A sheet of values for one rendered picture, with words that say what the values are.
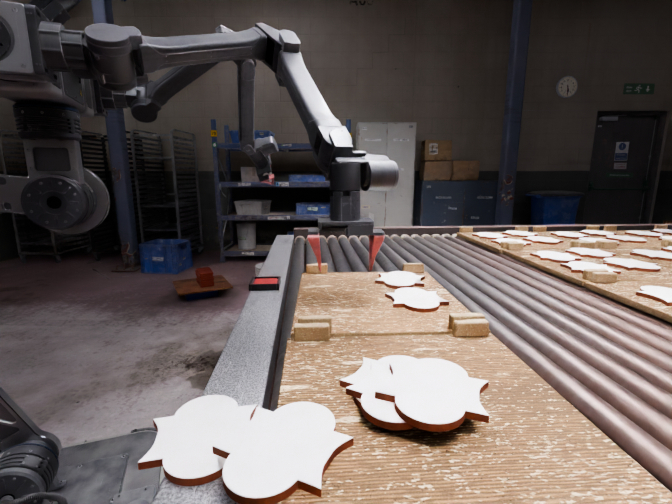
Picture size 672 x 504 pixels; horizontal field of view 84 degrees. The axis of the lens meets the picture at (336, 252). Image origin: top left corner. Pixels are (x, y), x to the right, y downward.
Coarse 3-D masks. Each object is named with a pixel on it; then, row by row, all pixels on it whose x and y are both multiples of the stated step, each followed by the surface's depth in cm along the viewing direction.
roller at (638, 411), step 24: (432, 264) 122; (456, 288) 101; (504, 312) 79; (528, 336) 69; (552, 360) 62; (576, 360) 59; (600, 384) 53; (624, 408) 48; (648, 408) 47; (648, 432) 45
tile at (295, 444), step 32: (256, 416) 41; (288, 416) 41; (320, 416) 41; (224, 448) 36; (256, 448) 36; (288, 448) 36; (320, 448) 36; (224, 480) 32; (256, 480) 32; (288, 480) 32; (320, 480) 32
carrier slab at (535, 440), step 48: (384, 336) 63; (432, 336) 63; (288, 384) 49; (336, 384) 49; (528, 384) 49; (384, 432) 40; (432, 432) 40; (480, 432) 40; (528, 432) 40; (576, 432) 40; (336, 480) 34; (384, 480) 34; (432, 480) 34; (480, 480) 34; (528, 480) 34; (576, 480) 34; (624, 480) 34
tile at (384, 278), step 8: (392, 272) 101; (400, 272) 101; (408, 272) 101; (376, 280) 94; (384, 280) 93; (392, 280) 93; (400, 280) 93; (408, 280) 93; (416, 280) 93; (392, 288) 90
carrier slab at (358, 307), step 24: (312, 288) 90; (336, 288) 90; (360, 288) 90; (384, 288) 90; (432, 288) 90; (312, 312) 74; (336, 312) 74; (360, 312) 74; (384, 312) 74; (408, 312) 74; (432, 312) 74; (456, 312) 74; (336, 336) 65
